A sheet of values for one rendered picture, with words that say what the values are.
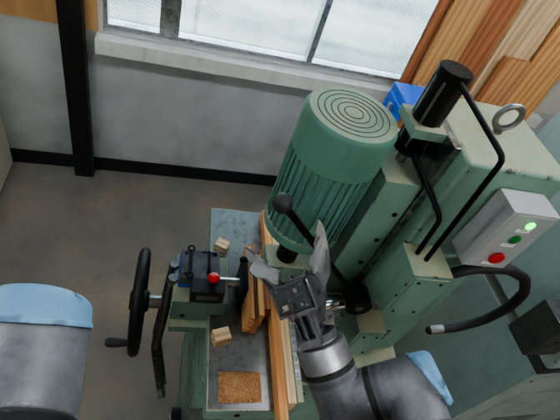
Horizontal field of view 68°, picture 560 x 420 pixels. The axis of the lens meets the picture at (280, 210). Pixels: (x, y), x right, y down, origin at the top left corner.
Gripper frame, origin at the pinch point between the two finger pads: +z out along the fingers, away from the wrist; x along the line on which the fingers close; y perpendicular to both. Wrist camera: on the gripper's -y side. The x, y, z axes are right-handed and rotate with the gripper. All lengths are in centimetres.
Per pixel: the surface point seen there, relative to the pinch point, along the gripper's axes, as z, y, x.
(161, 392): -31, -30, 61
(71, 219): 46, -105, 139
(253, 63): 84, -125, 22
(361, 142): 8.9, 4.4, -19.4
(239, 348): -22.8, -20.2, 27.1
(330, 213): 0.1, -6.1, -8.6
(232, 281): -7.0, -25.0, 25.0
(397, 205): -3.1, -11.8, -20.5
